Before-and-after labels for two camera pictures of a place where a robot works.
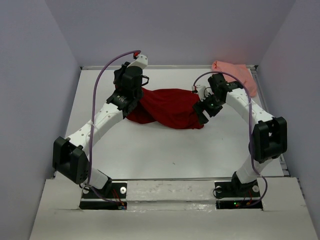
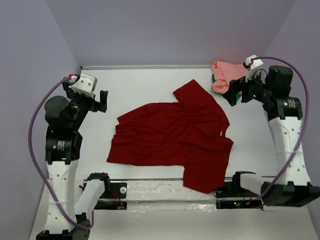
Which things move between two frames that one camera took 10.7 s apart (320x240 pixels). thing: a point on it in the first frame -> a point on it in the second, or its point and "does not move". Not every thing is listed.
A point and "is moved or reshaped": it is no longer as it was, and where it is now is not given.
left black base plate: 112,190 does not move
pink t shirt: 230,70 does not move
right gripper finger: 202,119 -> 234,89
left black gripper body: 117,81 -> 81,101
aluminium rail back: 164,67 does not move
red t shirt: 173,108 is moved or reshaped
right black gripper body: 210,104 -> 253,89
